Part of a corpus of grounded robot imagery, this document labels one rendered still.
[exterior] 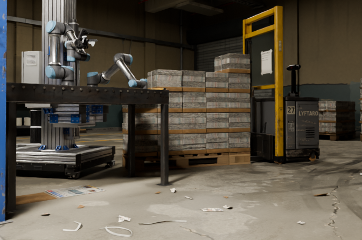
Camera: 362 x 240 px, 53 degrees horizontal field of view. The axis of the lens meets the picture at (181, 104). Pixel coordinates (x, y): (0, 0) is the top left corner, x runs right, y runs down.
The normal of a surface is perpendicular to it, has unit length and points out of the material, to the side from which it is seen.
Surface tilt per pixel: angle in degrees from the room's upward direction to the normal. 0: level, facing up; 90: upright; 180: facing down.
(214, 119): 90
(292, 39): 90
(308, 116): 90
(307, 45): 90
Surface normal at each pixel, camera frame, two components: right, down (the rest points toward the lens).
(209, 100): 0.39, -0.02
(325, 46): -0.75, -0.01
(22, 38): 0.66, -0.01
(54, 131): -0.25, -0.02
